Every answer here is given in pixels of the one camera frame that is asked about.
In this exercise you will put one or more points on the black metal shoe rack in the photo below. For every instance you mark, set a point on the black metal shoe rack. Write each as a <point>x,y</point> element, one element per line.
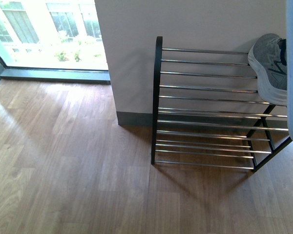
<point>207,111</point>

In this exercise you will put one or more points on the grey sneaker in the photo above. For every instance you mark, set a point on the grey sneaker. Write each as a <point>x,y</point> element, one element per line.
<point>267,57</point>

